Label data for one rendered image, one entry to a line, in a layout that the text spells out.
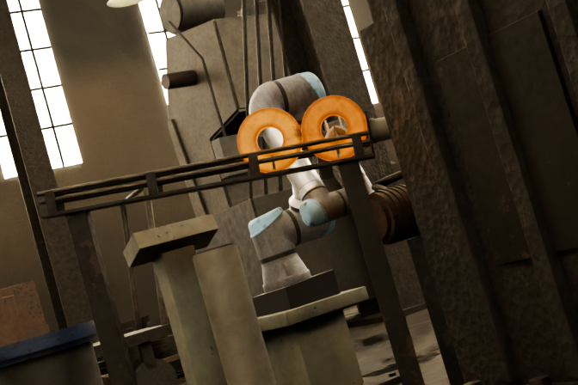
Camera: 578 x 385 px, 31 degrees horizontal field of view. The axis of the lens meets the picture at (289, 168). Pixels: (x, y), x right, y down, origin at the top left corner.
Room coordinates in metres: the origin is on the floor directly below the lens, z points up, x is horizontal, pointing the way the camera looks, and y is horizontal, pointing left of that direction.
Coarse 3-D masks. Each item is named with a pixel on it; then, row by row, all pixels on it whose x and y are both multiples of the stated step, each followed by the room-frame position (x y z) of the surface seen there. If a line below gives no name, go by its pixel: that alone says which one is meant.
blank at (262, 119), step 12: (264, 108) 2.47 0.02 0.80; (276, 108) 2.46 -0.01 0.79; (252, 120) 2.47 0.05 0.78; (264, 120) 2.46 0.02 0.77; (276, 120) 2.46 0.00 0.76; (288, 120) 2.46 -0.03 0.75; (240, 132) 2.47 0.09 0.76; (252, 132) 2.47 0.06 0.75; (288, 132) 2.46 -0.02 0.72; (300, 132) 2.46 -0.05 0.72; (240, 144) 2.47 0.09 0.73; (252, 144) 2.47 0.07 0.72; (288, 144) 2.46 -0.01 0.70; (264, 156) 2.47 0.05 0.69; (264, 168) 2.47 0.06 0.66; (276, 168) 2.46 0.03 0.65
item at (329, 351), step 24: (336, 312) 3.18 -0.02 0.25; (264, 336) 3.19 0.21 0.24; (288, 336) 3.10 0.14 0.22; (312, 336) 3.11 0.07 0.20; (336, 336) 3.16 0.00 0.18; (288, 360) 3.12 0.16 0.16; (312, 360) 3.09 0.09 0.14; (336, 360) 3.14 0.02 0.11; (288, 384) 3.15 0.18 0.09; (312, 384) 3.07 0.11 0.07; (336, 384) 3.13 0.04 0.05; (360, 384) 3.19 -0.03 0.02; (384, 384) 3.11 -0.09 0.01
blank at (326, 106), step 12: (336, 96) 2.46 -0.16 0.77; (312, 108) 2.46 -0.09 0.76; (324, 108) 2.46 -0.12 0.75; (336, 108) 2.46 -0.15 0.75; (348, 108) 2.45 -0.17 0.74; (312, 120) 2.46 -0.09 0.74; (348, 120) 2.45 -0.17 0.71; (360, 120) 2.45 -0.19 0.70; (312, 132) 2.46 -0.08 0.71; (348, 132) 2.45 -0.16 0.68; (324, 144) 2.46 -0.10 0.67; (324, 156) 2.46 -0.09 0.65; (336, 156) 2.46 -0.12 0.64; (348, 156) 2.46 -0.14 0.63
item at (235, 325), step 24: (216, 264) 2.66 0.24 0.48; (240, 264) 2.70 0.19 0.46; (216, 288) 2.66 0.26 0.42; (240, 288) 2.68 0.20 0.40; (216, 312) 2.67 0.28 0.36; (240, 312) 2.66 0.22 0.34; (216, 336) 2.69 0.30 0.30; (240, 336) 2.66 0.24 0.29; (240, 360) 2.66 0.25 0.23; (264, 360) 2.69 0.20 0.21; (240, 384) 2.66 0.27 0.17; (264, 384) 2.67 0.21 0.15
